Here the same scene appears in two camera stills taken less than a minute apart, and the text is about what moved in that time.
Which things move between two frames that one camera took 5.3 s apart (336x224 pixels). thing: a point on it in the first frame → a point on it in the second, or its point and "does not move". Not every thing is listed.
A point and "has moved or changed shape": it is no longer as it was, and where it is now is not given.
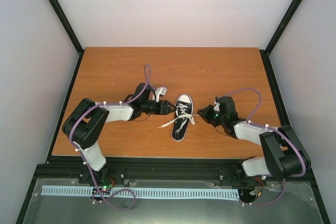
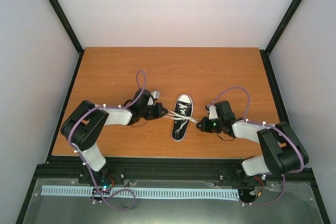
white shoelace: (181, 115) has moved or changed shape
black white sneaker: (183, 112) does not move
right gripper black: (207, 110) → (206, 127)
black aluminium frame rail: (76, 169) does not move
